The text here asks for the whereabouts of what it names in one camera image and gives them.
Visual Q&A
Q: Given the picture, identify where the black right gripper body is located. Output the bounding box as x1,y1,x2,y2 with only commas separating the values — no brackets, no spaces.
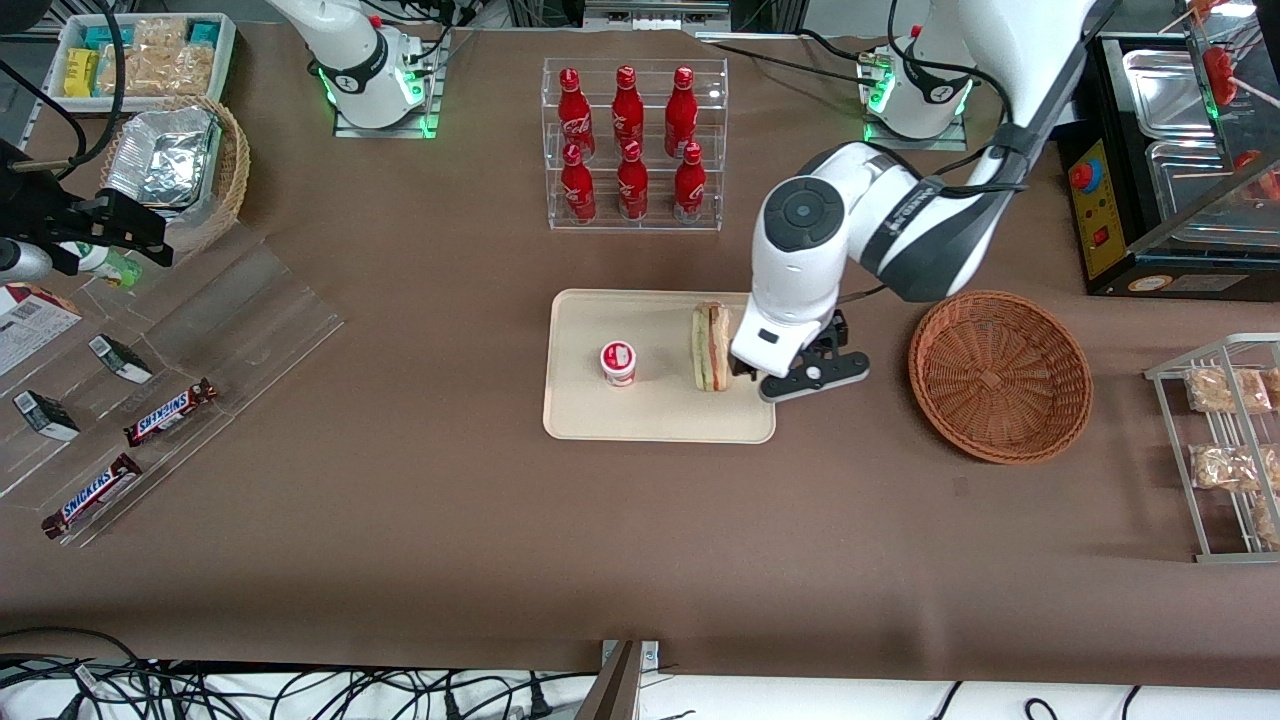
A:
0,142,81,273

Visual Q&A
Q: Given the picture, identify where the brown wicker basket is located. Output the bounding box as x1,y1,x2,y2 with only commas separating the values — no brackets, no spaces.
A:
908,290,1094,465

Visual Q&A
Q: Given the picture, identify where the light wicker basket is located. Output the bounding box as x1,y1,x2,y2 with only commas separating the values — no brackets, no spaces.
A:
98,95,252,255

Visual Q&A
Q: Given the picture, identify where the triangle sandwich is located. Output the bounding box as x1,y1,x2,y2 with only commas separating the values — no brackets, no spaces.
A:
691,301,734,393

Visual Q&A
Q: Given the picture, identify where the black power cable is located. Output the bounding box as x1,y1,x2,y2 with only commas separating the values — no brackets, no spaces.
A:
698,28,893,73

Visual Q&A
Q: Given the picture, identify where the red white flat carton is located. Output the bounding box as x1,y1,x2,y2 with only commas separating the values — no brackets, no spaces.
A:
0,283,85,379

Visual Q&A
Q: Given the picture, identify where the clear acrylic bottle rack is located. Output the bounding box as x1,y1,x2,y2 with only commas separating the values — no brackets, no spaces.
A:
542,57,730,233

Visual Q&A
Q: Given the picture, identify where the black food warmer appliance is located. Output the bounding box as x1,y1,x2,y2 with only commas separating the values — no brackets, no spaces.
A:
1056,28,1280,299

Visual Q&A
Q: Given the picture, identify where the small black white box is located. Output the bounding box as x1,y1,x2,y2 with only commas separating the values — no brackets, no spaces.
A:
88,334,155,385
12,389,81,443

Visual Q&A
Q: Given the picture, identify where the green white small bottle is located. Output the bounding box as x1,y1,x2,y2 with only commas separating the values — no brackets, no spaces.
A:
58,242,144,290

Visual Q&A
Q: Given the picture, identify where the black thick hanging cable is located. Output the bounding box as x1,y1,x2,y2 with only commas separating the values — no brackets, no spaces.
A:
55,0,127,181

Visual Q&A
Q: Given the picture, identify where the grey metal table bracket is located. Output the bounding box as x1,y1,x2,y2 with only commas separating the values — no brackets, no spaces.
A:
575,640,662,720

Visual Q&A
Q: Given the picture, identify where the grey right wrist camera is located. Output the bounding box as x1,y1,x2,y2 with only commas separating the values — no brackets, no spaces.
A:
0,238,54,284

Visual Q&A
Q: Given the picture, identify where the beige plastic tray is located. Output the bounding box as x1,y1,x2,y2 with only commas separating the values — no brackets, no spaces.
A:
542,289,777,444

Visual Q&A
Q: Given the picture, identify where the red skewered sausage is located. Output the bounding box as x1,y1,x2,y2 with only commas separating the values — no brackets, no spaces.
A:
1203,44,1243,107

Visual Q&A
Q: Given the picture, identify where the clear acrylic stepped stand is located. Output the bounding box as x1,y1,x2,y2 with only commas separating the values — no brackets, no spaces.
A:
0,220,347,550

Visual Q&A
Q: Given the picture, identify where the yellow snack pack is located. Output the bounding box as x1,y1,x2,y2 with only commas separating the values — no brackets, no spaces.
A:
63,47,101,99

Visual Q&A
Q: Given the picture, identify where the silver foil container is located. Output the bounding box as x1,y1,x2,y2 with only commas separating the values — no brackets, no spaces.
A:
104,106,222,210

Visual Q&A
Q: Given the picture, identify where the white plastic bin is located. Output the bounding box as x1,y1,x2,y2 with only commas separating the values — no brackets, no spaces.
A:
45,13,239,114

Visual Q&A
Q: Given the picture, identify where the grey metal wire rack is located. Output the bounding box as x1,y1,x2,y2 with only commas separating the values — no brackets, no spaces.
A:
1145,333,1280,565

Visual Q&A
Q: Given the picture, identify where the red cola bottle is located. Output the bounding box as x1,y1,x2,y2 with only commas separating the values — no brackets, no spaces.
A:
560,142,599,225
616,140,650,222
664,66,699,159
673,142,708,225
611,65,646,157
557,67,596,161

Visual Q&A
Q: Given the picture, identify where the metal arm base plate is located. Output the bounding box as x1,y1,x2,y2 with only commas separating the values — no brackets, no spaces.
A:
332,28,451,140
862,45,970,153

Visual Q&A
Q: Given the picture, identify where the brown Snickers bar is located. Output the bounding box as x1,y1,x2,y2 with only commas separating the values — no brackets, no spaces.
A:
41,453,144,541
123,378,219,448

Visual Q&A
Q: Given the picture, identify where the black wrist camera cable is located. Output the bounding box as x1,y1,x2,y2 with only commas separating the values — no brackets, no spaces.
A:
838,0,1091,307

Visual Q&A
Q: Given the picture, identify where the clear rice cracker bag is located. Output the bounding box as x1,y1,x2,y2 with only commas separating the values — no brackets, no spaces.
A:
98,44,217,99
133,17,192,52

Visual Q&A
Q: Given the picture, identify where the aluminium frame profile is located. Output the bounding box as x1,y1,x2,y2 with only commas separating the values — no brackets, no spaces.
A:
583,0,733,23

